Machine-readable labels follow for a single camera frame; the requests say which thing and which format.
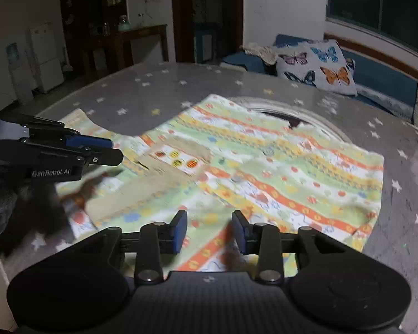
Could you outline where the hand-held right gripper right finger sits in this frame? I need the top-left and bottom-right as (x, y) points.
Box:
(232, 210), (359, 284)

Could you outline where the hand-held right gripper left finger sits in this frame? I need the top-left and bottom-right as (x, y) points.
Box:
(66, 210), (189, 285)

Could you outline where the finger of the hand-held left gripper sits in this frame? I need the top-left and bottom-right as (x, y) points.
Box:
(0, 113), (114, 148)
(21, 138), (124, 166)

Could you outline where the colourful printed children's garment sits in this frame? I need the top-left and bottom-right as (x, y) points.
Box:
(56, 94), (385, 274)

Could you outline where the white water dispenser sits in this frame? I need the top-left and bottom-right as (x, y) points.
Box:
(5, 43), (34, 104)

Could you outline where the white refrigerator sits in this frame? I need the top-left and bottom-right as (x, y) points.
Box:
(29, 22), (65, 94)

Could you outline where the dark wooden side table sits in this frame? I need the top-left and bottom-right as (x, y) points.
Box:
(101, 24), (169, 72)

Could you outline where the dark wooden shelf cabinet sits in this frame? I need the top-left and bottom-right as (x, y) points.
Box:
(60, 0), (128, 47)

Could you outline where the blue and white storage box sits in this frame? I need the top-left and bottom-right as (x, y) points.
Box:
(194, 24), (218, 63)

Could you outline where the cream knitted cloth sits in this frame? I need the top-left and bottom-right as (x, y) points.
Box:
(242, 43), (279, 66)

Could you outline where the butterfly printed pillow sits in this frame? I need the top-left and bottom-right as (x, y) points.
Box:
(276, 39), (358, 97)

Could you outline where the blue sofa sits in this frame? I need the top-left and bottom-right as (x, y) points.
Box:
(220, 34), (418, 124)

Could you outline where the dark window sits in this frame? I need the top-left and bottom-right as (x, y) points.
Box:
(325, 0), (418, 58)

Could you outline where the dark wooden door frame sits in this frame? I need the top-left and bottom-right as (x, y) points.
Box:
(171, 0), (244, 64)

